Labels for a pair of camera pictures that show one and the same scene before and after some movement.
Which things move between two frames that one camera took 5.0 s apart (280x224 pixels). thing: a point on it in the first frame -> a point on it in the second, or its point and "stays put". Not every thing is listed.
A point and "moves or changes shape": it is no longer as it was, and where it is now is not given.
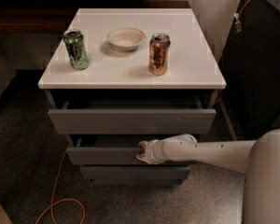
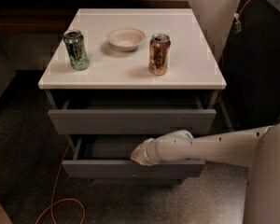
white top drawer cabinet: x=120 y=77 stays put
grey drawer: x=113 y=149 moves or changes shape
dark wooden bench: x=53 y=16 stays put
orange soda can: x=159 y=53 stays put
